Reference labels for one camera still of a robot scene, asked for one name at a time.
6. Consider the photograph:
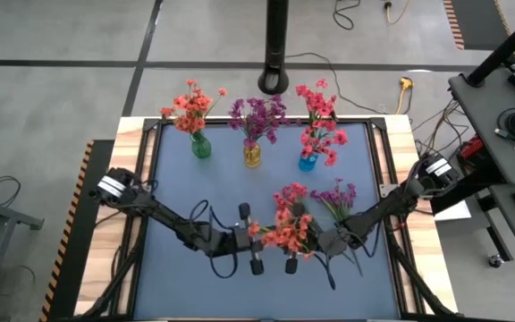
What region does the orange artificial flower bunch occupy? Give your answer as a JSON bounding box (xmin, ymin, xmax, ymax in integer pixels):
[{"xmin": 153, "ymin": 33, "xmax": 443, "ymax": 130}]
[
  {"xmin": 172, "ymin": 79, "xmax": 230, "ymax": 135},
  {"xmin": 158, "ymin": 106, "xmax": 209, "ymax": 138},
  {"xmin": 247, "ymin": 206, "xmax": 317, "ymax": 261}
]

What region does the black stand post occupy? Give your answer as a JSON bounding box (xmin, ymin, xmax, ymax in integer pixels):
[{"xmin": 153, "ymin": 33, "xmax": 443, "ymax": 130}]
[{"xmin": 466, "ymin": 4, "xmax": 515, "ymax": 89}]

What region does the black hazard-striped floor mat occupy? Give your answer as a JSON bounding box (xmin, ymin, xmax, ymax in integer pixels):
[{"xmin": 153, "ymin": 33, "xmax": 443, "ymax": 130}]
[{"xmin": 443, "ymin": 0, "xmax": 511, "ymax": 51}]

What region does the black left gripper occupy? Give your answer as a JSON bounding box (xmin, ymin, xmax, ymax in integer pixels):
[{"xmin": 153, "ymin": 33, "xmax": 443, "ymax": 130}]
[{"xmin": 228, "ymin": 201, "xmax": 266, "ymax": 276}]

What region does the black fan power cable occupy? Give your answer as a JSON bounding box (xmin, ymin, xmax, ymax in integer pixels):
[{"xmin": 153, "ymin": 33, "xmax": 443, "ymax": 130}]
[{"xmin": 283, "ymin": 52, "xmax": 397, "ymax": 115}]

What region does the green glass vase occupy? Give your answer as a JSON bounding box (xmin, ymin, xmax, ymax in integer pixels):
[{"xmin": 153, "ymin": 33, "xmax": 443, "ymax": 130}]
[{"xmin": 190, "ymin": 130, "xmax": 213, "ymax": 159}]

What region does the yellow glass vase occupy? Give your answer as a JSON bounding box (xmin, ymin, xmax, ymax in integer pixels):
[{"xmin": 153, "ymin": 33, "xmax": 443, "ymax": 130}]
[{"xmin": 242, "ymin": 142, "xmax": 262, "ymax": 169}]

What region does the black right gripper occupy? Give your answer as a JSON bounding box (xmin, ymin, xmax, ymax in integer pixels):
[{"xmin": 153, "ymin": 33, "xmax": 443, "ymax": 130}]
[{"xmin": 283, "ymin": 201, "xmax": 361, "ymax": 275}]

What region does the black floor cable loop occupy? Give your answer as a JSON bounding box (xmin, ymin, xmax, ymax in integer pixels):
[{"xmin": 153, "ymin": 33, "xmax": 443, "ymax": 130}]
[{"xmin": 0, "ymin": 174, "xmax": 22, "ymax": 208}]

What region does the blue table mat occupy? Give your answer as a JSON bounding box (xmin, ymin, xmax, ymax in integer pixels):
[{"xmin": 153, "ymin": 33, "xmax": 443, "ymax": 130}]
[{"xmin": 132, "ymin": 123, "xmax": 400, "ymax": 321}]

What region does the yellow plug cord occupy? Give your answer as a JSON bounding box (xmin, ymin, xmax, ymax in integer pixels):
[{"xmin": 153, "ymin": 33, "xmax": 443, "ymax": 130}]
[{"xmin": 394, "ymin": 76, "xmax": 415, "ymax": 115}]

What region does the purple artificial flower bunch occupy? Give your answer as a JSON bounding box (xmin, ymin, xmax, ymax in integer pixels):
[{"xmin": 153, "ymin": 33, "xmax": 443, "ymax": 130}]
[
  {"xmin": 228, "ymin": 93, "xmax": 291, "ymax": 151},
  {"xmin": 309, "ymin": 177, "xmax": 365, "ymax": 277}
]

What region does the black mat with striped edge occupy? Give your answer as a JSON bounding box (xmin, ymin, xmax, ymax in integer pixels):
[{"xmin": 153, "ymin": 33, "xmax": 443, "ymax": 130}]
[{"xmin": 38, "ymin": 139, "xmax": 116, "ymax": 322}]

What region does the black aluminium table frame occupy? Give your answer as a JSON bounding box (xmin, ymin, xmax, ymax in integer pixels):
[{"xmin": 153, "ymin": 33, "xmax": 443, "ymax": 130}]
[{"xmin": 76, "ymin": 109, "xmax": 462, "ymax": 322}]

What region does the blue right gripper cable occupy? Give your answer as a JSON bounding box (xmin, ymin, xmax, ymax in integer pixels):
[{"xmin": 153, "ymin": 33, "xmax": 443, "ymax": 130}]
[{"xmin": 319, "ymin": 221, "xmax": 382, "ymax": 292}]

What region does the black side desk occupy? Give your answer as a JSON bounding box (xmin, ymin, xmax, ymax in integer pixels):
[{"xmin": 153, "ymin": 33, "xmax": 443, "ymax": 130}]
[{"xmin": 429, "ymin": 62, "xmax": 515, "ymax": 287}]

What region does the blue glass vase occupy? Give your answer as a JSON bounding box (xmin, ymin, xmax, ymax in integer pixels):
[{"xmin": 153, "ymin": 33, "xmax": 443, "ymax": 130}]
[{"xmin": 298, "ymin": 151, "xmax": 320, "ymax": 173}]

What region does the black looped floor cable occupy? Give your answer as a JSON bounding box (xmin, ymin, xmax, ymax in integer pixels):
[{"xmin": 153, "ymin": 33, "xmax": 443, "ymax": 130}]
[{"xmin": 332, "ymin": 0, "xmax": 362, "ymax": 31}]

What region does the blue gripper cable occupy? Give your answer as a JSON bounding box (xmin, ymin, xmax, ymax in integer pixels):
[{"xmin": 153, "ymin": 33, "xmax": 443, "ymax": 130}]
[
  {"xmin": 188, "ymin": 199, "xmax": 241, "ymax": 279},
  {"xmin": 319, "ymin": 221, "xmax": 382, "ymax": 292}
]

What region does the red power strip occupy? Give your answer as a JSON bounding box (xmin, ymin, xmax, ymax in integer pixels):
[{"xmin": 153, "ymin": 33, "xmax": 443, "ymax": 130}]
[{"xmin": 458, "ymin": 133, "xmax": 485, "ymax": 161}]

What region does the tangle of floor cables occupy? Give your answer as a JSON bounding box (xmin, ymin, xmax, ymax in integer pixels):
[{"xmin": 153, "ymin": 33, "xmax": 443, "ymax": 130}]
[{"xmin": 411, "ymin": 97, "xmax": 467, "ymax": 163}]

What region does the yellow floor cable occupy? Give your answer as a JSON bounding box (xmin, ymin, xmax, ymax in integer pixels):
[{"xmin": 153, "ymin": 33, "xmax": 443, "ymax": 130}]
[{"xmin": 382, "ymin": 0, "xmax": 411, "ymax": 26}]

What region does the blue left gripper cable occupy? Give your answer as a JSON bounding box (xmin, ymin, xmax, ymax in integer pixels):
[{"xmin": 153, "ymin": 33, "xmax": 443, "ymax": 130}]
[{"xmin": 188, "ymin": 199, "xmax": 241, "ymax": 279}]

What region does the white paper sheet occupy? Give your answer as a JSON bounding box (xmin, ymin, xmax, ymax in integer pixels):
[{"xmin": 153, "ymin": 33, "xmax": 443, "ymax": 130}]
[{"xmin": 434, "ymin": 199, "xmax": 472, "ymax": 223}]

